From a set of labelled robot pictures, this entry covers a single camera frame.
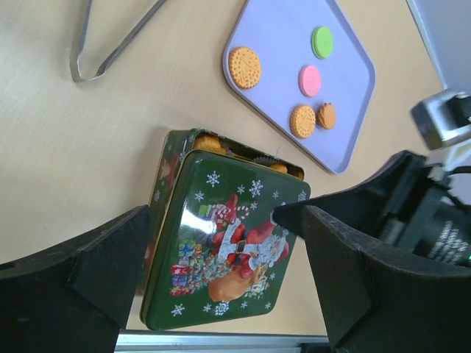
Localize gold tin lid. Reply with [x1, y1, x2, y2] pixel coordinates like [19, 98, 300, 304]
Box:
[141, 150, 311, 331]

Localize tan round cookie right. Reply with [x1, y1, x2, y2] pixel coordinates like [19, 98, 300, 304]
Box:
[317, 103, 336, 129]

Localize green round cookie right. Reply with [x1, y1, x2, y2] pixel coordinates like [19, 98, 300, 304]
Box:
[311, 26, 334, 59]

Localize metal tongs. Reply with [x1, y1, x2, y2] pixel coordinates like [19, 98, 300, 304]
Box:
[69, 0, 166, 83]

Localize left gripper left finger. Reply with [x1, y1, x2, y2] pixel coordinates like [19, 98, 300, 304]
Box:
[1, 205, 150, 352]

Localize tan round cookie bottom-left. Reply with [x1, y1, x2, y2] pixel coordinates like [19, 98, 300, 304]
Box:
[228, 46, 261, 90]

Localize pink round cookie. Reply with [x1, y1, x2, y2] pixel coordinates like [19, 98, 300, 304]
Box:
[298, 65, 322, 97]

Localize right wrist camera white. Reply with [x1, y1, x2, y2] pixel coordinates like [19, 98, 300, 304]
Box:
[410, 89, 470, 171]

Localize lavender plastic tray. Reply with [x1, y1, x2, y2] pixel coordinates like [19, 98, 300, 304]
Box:
[222, 1, 376, 174]

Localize tan round cookie bottom-middle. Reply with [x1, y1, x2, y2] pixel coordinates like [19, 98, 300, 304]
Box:
[290, 104, 316, 139]

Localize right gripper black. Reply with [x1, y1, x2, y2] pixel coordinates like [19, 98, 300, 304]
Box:
[273, 150, 470, 268]

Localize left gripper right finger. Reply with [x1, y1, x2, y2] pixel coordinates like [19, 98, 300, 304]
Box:
[302, 206, 470, 352]

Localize orange fish cookie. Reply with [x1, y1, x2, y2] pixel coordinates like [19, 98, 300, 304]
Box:
[194, 135, 227, 155]
[269, 163, 288, 174]

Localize gold cookie tin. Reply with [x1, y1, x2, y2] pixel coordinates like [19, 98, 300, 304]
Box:
[145, 128, 305, 295]

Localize white paper cup top-right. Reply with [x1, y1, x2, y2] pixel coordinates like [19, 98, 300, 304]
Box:
[253, 156, 277, 166]

